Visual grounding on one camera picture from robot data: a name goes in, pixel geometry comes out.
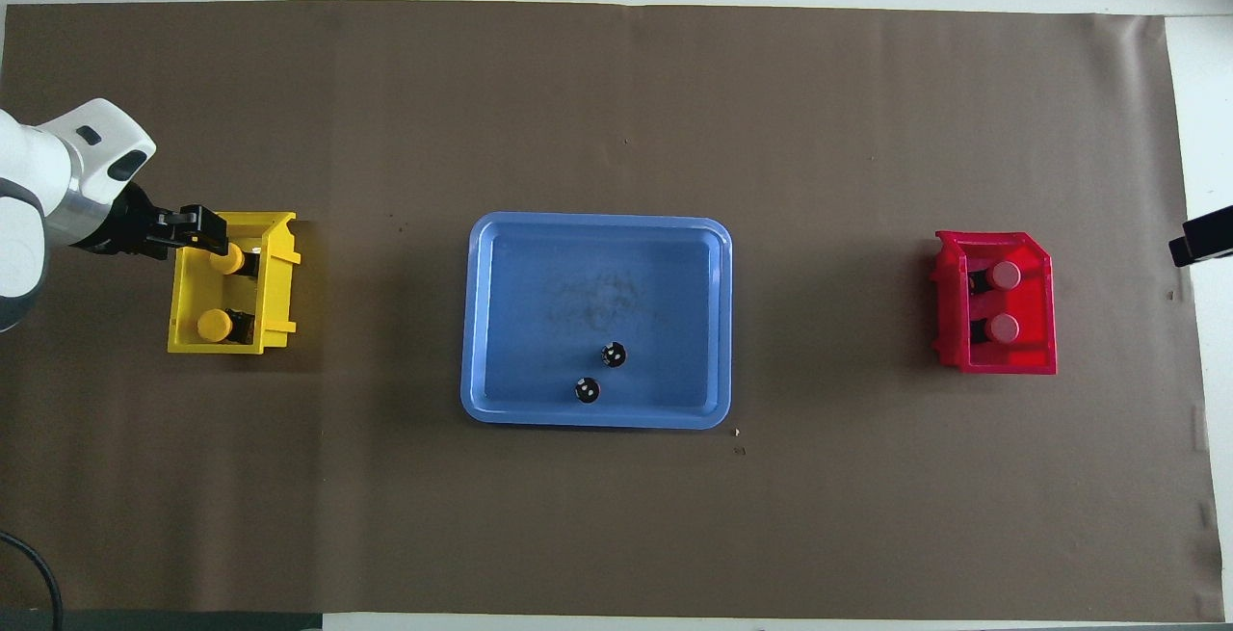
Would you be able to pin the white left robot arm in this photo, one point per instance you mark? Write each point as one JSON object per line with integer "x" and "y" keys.
{"x": 39, "y": 188}

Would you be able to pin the red plastic bin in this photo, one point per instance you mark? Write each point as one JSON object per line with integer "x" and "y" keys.
{"x": 1036, "y": 313}

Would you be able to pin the yellow push button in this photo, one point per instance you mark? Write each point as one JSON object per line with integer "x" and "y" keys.
{"x": 231, "y": 260}
{"x": 214, "y": 325}

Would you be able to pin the blue plastic tray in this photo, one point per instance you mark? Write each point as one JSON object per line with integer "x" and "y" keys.
{"x": 578, "y": 284}

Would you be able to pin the yellow plastic bin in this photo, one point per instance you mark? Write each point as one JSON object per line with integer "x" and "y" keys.
{"x": 193, "y": 289}

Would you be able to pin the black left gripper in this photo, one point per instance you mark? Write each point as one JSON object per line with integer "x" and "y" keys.
{"x": 130, "y": 226}

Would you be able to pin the red push button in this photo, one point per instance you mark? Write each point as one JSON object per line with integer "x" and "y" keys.
{"x": 1002, "y": 328}
{"x": 1005, "y": 275}

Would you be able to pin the black cylindrical capacitor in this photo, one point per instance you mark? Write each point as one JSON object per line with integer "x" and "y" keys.
{"x": 614, "y": 354}
{"x": 587, "y": 389}

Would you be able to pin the brown paper mat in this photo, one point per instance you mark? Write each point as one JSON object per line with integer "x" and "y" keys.
{"x": 616, "y": 525}

